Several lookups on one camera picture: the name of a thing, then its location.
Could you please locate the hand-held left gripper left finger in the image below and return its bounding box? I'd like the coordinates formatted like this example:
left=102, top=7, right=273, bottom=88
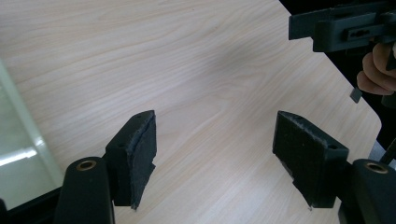
left=105, top=109, right=158, bottom=211

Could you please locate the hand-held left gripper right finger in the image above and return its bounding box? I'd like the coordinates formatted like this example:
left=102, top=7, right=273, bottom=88
left=272, top=110, right=350, bottom=210

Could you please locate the pale yellow plastic basket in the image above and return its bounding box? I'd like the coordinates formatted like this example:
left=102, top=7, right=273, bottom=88
left=0, top=59, right=65, bottom=211

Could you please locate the black table edge clip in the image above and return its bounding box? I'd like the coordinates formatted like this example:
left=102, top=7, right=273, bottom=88
left=348, top=87, right=363, bottom=105

